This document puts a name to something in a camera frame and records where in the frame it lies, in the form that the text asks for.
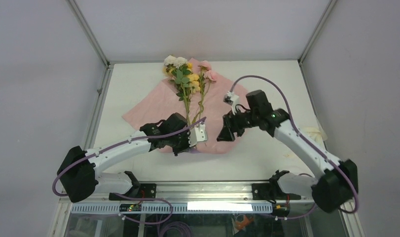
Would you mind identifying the pink fake flower stem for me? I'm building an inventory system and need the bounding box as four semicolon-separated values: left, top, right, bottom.
191;60;216;122

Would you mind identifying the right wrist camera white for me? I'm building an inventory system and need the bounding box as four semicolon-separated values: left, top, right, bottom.
223;91;239;106

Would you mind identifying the white led light bar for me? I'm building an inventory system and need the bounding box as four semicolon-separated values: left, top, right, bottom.
187;201;253;212

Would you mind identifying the white fake flower stem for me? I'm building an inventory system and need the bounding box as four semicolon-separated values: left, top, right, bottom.
164;55;193;125

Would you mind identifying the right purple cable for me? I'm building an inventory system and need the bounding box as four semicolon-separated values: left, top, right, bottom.
230;75;360;220

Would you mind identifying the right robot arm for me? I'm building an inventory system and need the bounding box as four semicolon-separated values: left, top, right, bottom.
217;90;358;213

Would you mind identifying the yellow fake flower stem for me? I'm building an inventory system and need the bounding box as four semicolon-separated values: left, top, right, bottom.
163;62;201;97

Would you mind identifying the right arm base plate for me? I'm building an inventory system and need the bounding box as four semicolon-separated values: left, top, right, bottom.
251;182;301;201

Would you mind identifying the aluminium front rail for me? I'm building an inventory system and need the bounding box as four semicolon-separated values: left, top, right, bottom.
59;181;353;204

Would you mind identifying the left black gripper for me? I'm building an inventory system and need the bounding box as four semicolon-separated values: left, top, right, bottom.
167;129;196;157

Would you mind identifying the pink purple wrapping paper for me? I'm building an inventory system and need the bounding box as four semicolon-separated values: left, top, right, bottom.
122;56;238;154

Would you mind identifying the cream ribbon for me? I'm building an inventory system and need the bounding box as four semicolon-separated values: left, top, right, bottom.
283;127;327;158

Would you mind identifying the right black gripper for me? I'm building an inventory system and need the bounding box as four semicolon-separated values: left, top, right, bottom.
216;107;258;142

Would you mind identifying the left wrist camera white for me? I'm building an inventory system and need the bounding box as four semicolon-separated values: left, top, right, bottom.
188;123;208;147

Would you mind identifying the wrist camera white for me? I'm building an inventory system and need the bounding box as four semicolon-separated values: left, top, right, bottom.
223;91;239;106
188;123;208;147

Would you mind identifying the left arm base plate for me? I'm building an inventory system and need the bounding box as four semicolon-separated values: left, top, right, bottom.
123;183;157;198

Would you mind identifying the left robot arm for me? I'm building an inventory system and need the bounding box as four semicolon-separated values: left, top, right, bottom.
55;113;189;203

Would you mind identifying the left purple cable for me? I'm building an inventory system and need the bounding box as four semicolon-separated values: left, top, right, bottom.
52;117;207;225

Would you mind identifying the purple cable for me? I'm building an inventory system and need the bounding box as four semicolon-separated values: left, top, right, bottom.
230;75;360;220
52;117;207;225

